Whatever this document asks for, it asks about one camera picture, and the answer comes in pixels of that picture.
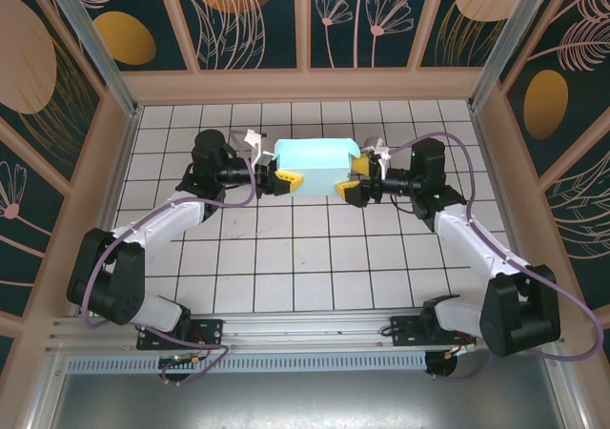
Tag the long aluminium base rail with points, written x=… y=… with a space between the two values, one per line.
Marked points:
x=305 y=326

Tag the aluminium side rail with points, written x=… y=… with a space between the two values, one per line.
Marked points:
x=112 y=190
x=495 y=171

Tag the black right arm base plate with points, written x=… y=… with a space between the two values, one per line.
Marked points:
x=405 y=329

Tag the aluminium corner post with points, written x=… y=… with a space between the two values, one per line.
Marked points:
x=510 y=38
x=90 y=43

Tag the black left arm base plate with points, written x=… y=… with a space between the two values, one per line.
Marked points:
x=209 y=329

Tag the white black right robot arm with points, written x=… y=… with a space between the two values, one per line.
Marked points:
x=476 y=243

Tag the grey metal sheet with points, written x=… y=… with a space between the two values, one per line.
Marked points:
x=305 y=402

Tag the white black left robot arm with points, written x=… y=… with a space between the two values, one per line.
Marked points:
x=162 y=312

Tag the light blue cloth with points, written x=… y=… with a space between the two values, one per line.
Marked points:
x=314 y=167

